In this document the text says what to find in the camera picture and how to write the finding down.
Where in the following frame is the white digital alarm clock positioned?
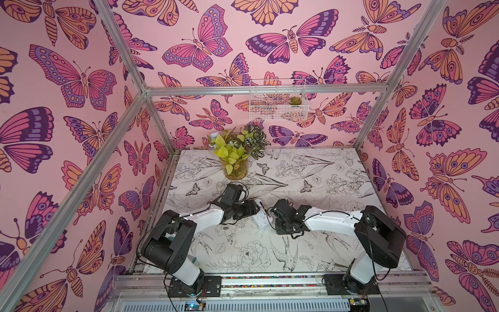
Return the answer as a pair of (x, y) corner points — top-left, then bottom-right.
(252, 199), (273, 230)

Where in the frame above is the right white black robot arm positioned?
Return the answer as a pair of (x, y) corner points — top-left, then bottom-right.
(269, 199), (407, 294)

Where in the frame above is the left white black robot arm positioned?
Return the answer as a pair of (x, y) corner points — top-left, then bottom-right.
(136, 183), (264, 295)

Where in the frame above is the green plant in glass vase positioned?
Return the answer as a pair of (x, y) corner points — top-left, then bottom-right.
(209, 131), (249, 181)

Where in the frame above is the dark patterned leaf plant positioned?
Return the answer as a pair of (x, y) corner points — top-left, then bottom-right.
(241, 122), (270, 160)

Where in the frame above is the small succulent in basket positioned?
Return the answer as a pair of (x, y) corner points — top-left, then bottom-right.
(288, 96), (302, 106)

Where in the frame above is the white wire wall basket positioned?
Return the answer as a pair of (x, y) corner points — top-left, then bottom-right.
(248, 84), (309, 122)

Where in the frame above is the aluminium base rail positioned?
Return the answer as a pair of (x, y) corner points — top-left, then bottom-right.
(104, 271), (445, 311)

